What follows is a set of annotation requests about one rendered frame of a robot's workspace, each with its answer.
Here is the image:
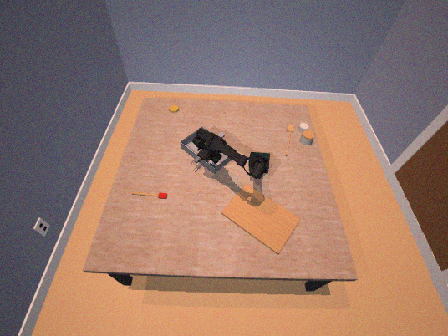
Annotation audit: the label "grey cylinder with orange top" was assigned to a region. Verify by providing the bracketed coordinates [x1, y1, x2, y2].
[299, 130, 314, 145]

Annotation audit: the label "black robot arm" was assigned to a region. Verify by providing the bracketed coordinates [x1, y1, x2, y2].
[195, 128, 268, 179]

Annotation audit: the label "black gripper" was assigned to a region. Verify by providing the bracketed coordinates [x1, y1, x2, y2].
[192, 138, 222, 164]

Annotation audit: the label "light wooden board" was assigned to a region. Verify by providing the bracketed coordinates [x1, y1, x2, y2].
[221, 184, 300, 254]

